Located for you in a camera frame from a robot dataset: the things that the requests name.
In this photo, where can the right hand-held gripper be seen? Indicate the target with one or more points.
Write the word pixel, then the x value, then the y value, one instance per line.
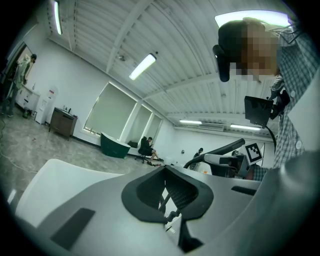
pixel 215 162

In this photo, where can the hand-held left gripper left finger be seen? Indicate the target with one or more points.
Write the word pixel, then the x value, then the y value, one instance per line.
pixel 105 207

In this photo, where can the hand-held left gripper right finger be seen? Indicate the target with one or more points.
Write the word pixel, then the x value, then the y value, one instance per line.
pixel 225 207

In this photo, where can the person's right forearm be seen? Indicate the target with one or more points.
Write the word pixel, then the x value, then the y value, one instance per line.
pixel 260 172

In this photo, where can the green bathtub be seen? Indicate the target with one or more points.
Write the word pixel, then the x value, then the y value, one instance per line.
pixel 113 147

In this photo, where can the long ceiling light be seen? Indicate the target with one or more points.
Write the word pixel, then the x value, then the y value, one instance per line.
pixel 143 66
pixel 58 17
pixel 252 18
pixel 190 122
pixel 245 127

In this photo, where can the black chest-mounted box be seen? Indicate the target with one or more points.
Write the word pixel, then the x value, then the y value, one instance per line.
pixel 257 111

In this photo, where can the black office chair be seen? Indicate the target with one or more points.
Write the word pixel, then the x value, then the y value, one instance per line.
pixel 142 149

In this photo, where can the narrow window blind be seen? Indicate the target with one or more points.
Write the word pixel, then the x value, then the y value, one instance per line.
pixel 154 128

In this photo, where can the medium window blind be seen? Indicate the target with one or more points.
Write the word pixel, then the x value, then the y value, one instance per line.
pixel 141 123

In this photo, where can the brown wooden vanity cabinet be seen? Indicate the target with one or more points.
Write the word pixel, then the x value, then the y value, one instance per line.
pixel 62 122

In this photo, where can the large window blind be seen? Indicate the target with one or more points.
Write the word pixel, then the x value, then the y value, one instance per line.
pixel 111 112

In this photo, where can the white water dispenser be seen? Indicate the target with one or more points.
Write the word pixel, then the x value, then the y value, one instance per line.
pixel 47 106

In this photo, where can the person's plaid shirt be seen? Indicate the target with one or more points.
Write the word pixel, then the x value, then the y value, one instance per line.
pixel 292 65

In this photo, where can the white vanity cabinet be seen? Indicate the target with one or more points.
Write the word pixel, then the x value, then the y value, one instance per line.
pixel 27 98

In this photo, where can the black head-worn camera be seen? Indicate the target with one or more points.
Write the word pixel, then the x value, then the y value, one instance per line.
pixel 222 65

